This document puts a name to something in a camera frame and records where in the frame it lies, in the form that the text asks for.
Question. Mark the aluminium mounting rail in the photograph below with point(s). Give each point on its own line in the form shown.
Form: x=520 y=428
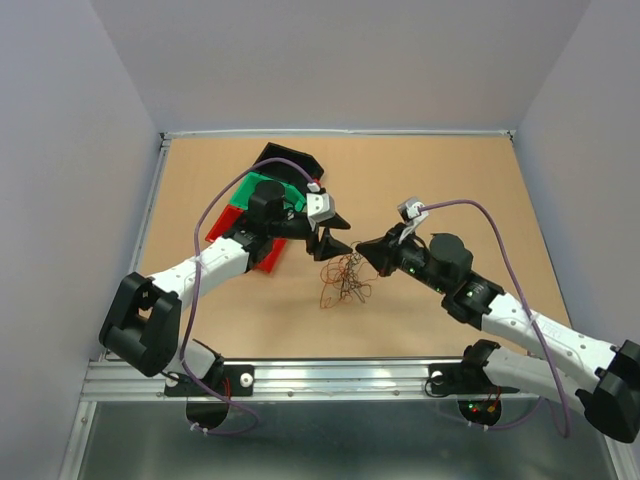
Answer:
x=295 y=380

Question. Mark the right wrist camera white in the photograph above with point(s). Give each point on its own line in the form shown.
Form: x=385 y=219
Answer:
x=413 y=212

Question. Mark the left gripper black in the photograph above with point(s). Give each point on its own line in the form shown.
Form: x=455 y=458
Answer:
x=327 y=248

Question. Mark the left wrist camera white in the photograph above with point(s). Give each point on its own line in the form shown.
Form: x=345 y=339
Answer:
x=320 y=205

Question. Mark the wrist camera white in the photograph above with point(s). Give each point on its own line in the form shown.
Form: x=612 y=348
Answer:
x=320 y=205
x=413 y=212

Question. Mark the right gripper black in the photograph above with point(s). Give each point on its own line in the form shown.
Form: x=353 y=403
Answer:
x=383 y=252

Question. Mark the green plastic bin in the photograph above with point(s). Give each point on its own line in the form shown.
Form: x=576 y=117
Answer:
x=247 y=186

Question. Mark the red plastic bin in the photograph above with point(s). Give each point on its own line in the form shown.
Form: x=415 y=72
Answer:
x=224 y=222

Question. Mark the black plastic bin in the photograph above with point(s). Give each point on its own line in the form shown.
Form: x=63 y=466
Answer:
x=285 y=172

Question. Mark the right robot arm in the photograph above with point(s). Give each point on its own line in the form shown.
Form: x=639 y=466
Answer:
x=593 y=377

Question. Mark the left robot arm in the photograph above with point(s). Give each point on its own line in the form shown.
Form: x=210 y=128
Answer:
x=142 y=325

